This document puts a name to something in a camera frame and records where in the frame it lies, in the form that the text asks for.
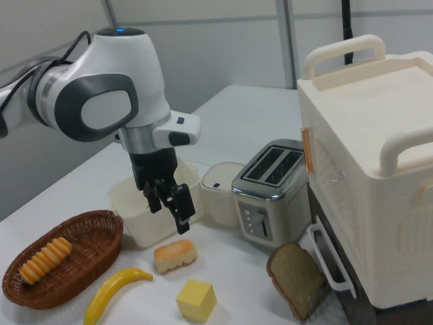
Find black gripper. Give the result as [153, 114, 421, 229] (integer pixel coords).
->
[129, 147, 197, 236]

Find yellow cube block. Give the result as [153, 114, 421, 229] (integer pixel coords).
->
[175, 278, 218, 323]

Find white open square container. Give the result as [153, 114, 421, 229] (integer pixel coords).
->
[107, 157, 205, 248]

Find small white lidded bin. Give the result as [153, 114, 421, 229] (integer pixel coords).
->
[200, 161, 246, 227]

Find toasted toy bread loaf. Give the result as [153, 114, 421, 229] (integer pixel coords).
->
[153, 238, 198, 274]

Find brown wicker basket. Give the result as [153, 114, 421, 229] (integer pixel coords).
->
[1, 209, 124, 311]

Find silver two-slot toaster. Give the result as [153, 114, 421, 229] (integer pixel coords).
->
[231, 138, 311, 252]

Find yellow toy banana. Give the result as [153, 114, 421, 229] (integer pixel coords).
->
[83, 267, 154, 325]

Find striped orange bread roll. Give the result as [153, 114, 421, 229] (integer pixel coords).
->
[18, 236, 74, 286]

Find brown bread slice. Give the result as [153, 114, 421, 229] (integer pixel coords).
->
[266, 241, 328, 321]

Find cream toy kitchen cabinet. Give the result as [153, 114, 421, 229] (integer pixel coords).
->
[296, 33, 433, 325]

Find white drawer handle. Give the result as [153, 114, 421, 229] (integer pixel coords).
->
[306, 224, 358, 299]

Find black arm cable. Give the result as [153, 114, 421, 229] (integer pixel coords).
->
[0, 30, 93, 112]

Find grey wall partition post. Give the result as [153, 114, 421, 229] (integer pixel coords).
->
[278, 0, 299, 91]

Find black hanging cable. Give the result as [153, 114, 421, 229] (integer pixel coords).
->
[339, 0, 355, 66]

